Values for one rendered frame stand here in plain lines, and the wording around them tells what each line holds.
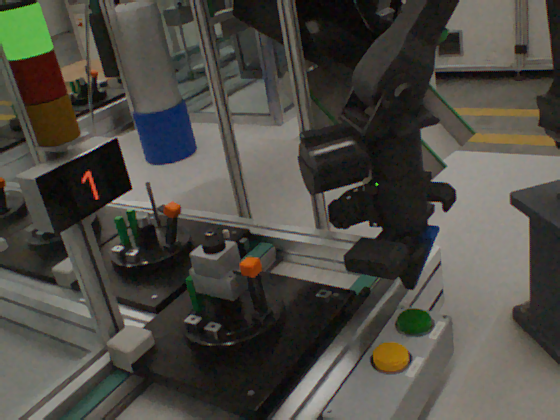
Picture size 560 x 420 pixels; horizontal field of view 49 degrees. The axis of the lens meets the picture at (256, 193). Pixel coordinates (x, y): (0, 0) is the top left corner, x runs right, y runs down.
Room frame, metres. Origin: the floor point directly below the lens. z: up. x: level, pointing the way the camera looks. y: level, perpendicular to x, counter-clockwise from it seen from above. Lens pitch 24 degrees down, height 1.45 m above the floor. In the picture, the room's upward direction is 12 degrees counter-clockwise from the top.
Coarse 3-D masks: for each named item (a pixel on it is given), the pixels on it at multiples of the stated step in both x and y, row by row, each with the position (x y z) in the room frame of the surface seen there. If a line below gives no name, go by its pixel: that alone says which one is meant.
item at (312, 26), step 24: (240, 0) 1.05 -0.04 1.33; (264, 0) 1.01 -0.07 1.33; (312, 0) 1.10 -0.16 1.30; (336, 0) 1.06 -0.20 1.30; (264, 24) 1.01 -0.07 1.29; (312, 24) 1.06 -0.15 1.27; (336, 24) 1.06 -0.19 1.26; (360, 24) 1.02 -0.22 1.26; (312, 48) 0.94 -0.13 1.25; (336, 48) 0.99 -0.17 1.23; (360, 48) 1.00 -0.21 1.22; (336, 72) 0.91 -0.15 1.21
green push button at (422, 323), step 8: (408, 312) 0.63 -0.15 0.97; (416, 312) 0.62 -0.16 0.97; (424, 312) 0.62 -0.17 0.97; (400, 320) 0.61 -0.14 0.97; (408, 320) 0.61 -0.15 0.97; (416, 320) 0.61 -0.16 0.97; (424, 320) 0.61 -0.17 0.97; (400, 328) 0.61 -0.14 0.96; (408, 328) 0.60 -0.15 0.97; (416, 328) 0.60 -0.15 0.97; (424, 328) 0.60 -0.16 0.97
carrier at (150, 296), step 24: (120, 216) 0.95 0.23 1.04; (144, 216) 0.92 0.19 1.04; (120, 240) 0.95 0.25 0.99; (144, 240) 0.92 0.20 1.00; (192, 240) 0.94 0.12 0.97; (120, 264) 0.88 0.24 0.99; (144, 264) 0.86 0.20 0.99; (168, 264) 0.87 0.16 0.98; (120, 288) 0.83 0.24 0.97; (144, 288) 0.82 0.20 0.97; (168, 288) 0.81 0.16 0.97
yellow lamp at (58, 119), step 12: (36, 108) 0.67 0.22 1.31; (48, 108) 0.67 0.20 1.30; (60, 108) 0.68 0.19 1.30; (72, 108) 0.70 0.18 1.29; (36, 120) 0.67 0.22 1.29; (48, 120) 0.67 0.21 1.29; (60, 120) 0.68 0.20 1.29; (72, 120) 0.69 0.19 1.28; (36, 132) 0.68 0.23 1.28; (48, 132) 0.67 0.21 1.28; (60, 132) 0.67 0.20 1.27; (72, 132) 0.68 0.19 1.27; (48, 144) 0.67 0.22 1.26; (60, 144) 0.67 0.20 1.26
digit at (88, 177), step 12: (96, 156) 0.70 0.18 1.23; (72, 168) 0.67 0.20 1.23; (84, 168) 0.68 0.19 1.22; (96, 168) 0.69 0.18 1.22; (72, 180) 0.66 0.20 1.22; (84, 180) 0.68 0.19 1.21; (96, 180) 0.69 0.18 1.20; (84, 192) 0.67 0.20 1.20; (96, 192) 0.68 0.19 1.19; (108, 192) 0.70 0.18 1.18; (84, 204) 0.67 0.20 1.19; (96, 204) 0.68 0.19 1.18
